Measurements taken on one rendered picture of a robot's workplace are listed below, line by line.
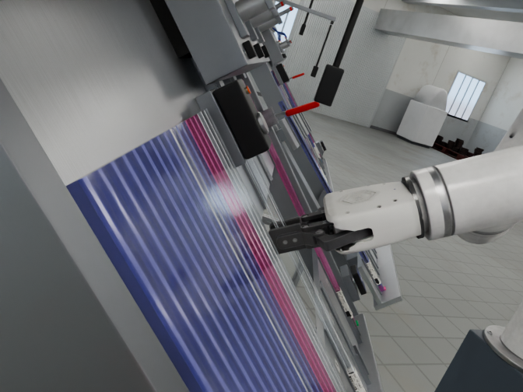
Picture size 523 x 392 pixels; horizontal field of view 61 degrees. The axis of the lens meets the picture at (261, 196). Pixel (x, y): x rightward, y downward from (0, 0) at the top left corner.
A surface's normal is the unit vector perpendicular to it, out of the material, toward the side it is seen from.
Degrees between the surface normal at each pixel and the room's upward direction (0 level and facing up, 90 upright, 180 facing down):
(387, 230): 87
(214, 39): 90
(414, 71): 90
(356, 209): 33
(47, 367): 90
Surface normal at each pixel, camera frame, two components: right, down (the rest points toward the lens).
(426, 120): 0.40, 0.42
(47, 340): -0.08, 0.29
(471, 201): -0.14, 0.09
